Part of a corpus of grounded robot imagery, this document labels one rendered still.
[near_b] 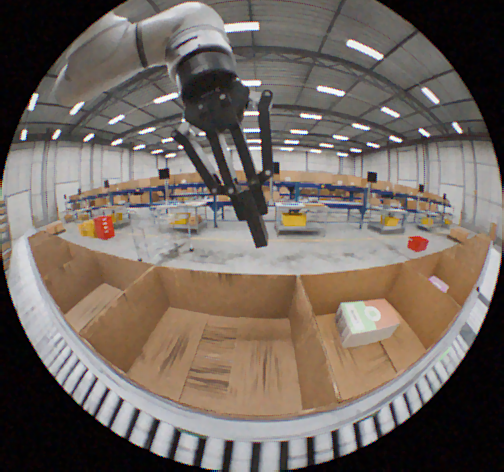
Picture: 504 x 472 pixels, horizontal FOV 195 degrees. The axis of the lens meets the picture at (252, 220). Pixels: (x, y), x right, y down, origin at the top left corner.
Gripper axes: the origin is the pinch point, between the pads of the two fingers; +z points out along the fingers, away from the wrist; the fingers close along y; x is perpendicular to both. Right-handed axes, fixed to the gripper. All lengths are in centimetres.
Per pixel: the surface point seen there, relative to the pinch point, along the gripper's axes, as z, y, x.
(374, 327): 33.9, 19.9, -1.5
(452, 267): 47, 77, 6
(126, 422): 33, -41, -39
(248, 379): 30.5, -9.9, -9.7
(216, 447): 41, -18, -32
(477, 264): 59, 115, -4
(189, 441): 38, -24, -33
